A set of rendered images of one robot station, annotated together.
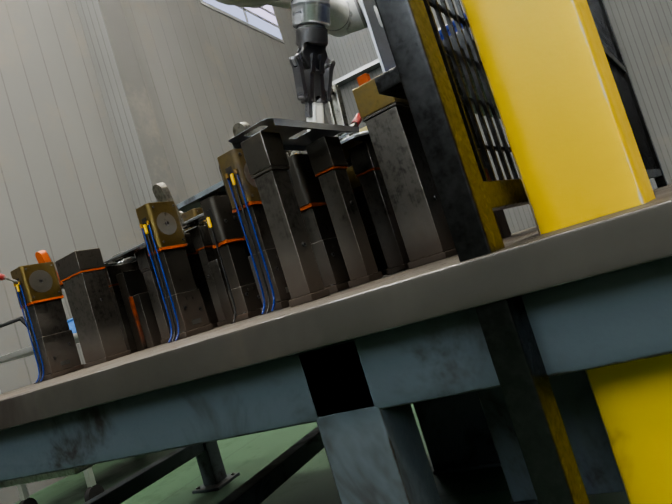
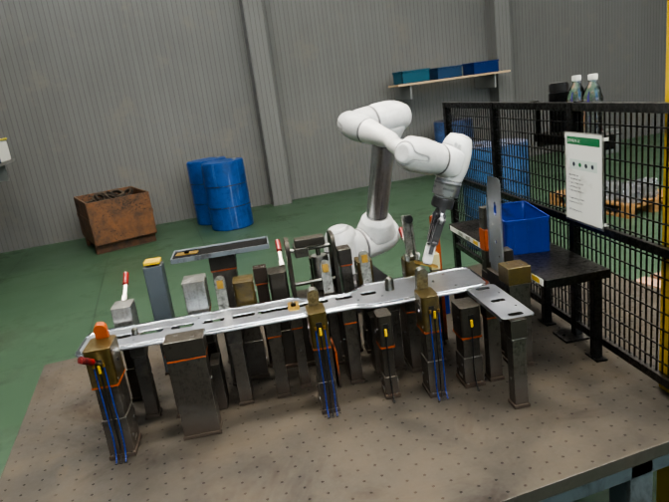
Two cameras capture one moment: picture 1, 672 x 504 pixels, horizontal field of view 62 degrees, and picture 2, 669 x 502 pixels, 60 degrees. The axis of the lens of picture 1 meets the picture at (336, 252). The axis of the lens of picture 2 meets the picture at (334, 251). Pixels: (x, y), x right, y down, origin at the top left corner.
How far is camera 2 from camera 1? 1.78 m
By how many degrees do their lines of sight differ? 45
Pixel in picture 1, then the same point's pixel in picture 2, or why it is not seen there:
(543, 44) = not seen: outside the picture
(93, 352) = (201, 425)
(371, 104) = (517, 280)
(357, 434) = (643, 482)
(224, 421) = (593, 487)
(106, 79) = not seen: outside the picture
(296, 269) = (524, 390)
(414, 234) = not seen: hidden behind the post
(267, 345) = (642, 458)
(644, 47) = (288, 39)
